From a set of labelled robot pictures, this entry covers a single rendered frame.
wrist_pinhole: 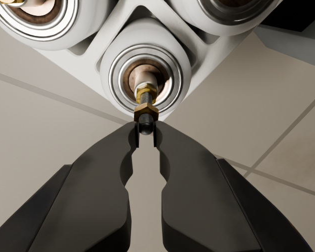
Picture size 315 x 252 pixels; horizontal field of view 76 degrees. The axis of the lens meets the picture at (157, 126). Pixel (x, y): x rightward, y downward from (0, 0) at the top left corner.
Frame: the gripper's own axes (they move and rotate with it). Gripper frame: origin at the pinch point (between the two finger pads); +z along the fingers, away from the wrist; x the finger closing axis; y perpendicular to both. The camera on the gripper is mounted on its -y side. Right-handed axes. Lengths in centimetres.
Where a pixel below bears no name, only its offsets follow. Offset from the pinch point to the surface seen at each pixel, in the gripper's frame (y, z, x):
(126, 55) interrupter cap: -2.1, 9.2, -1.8
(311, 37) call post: -2.4, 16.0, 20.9
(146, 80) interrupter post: -0.5, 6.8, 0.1
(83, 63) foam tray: 0.4, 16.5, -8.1
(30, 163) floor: 33, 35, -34
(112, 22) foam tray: -4.3, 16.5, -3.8
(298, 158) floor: 34, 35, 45
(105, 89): 1.3, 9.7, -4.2
